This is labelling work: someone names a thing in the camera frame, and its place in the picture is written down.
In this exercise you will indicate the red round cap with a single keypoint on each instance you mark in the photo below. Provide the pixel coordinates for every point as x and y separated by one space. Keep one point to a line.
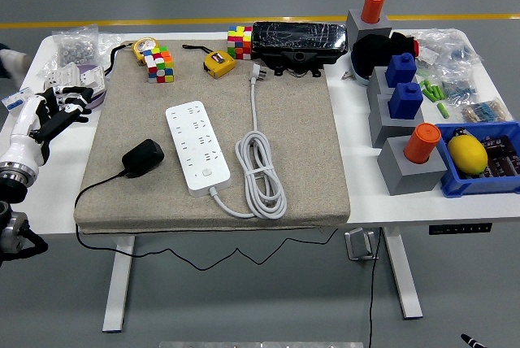
415 46

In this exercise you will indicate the colourful puzzle cube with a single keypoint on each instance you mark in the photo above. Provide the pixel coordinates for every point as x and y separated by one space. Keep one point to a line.
239 43
158 65

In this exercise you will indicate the black table control panel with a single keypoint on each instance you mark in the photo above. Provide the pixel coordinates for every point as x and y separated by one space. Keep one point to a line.
459 229

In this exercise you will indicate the square yellow tape measure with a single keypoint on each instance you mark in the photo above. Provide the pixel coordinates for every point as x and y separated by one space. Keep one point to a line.
219 65

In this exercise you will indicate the white power strip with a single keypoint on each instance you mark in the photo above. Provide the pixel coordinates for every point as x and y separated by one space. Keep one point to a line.
195 153

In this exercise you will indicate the small black clip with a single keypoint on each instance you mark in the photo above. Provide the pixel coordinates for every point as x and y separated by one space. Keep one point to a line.
461 133

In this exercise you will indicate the grey square holder block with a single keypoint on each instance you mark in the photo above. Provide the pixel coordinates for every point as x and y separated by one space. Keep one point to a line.
402 177
380 130
375 83
357 27

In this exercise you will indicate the dark circuit boards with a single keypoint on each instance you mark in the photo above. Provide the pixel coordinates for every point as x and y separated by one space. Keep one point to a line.
503 157

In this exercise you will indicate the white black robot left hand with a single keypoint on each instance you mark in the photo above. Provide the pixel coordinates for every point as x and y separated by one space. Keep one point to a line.
24 128

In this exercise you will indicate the orange cylinder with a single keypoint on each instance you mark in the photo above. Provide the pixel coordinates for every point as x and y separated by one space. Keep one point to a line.
373 6
422 142

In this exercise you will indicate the grey-brown fabric mat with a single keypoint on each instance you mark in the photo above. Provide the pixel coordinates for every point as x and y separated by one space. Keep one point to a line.
292 140

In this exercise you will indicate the blue stepped block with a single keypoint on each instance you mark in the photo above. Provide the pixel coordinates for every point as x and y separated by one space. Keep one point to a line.
405 102
400 71

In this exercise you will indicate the empty clear plastic bag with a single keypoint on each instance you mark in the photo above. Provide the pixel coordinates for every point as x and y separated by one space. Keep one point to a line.
109 44

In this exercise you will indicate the yellow lemon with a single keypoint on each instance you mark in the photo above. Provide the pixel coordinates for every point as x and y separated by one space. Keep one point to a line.
467 155

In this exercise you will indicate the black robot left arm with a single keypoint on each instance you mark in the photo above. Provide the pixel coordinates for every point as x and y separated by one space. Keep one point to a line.
14 226

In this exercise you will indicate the clear bag tan resistors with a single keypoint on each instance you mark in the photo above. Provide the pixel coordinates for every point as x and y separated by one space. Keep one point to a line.
485 111

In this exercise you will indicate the blue plastic bin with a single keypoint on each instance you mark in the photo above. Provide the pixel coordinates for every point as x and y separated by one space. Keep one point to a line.
459 187

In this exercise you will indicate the white table leg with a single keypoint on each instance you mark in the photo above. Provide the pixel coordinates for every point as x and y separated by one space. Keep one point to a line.
404 283
115 291

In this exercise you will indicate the purple tape roll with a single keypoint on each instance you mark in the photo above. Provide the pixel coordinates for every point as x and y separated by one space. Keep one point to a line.
98 101

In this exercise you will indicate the clear bag metal nuts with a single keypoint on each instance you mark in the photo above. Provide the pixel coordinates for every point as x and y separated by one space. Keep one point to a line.
77 49

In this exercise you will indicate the white wall socket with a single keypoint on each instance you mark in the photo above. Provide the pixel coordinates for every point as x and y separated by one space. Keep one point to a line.
67 75
91 77

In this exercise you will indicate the silver metal bracket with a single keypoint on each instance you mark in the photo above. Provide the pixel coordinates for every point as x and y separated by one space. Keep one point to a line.
359 244

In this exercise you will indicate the person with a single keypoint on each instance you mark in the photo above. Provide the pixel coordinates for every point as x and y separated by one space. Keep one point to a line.
12 61

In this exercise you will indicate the white circuit breaker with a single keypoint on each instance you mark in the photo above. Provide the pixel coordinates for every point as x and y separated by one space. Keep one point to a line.
16 100

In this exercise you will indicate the white round dish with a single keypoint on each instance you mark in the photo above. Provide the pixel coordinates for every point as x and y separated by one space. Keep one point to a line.
359 77

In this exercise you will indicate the clear bag blue resistors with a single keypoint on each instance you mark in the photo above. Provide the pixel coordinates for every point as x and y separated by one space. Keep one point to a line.
451 49
459 90

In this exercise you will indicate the black plug adapter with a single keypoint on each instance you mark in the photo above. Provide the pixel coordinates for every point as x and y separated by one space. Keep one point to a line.
142 159

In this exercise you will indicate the black fabric bundle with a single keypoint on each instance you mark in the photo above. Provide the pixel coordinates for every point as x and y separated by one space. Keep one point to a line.
371 53

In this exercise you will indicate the round yellow tape measure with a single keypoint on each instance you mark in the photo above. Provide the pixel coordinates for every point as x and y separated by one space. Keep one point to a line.
145 48

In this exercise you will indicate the green cylindrical battery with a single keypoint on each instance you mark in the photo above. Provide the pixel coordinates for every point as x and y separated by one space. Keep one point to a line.
440 93
425 84
427 92
434 93
443 110

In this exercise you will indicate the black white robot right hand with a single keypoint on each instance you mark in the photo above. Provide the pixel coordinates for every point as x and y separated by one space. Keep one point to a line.
473 342

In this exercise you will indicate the black cracked display unit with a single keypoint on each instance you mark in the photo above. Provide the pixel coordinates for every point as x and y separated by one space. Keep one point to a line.
298 37

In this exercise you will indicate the small metal clip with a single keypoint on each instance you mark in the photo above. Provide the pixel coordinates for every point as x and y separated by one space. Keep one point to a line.
346 75

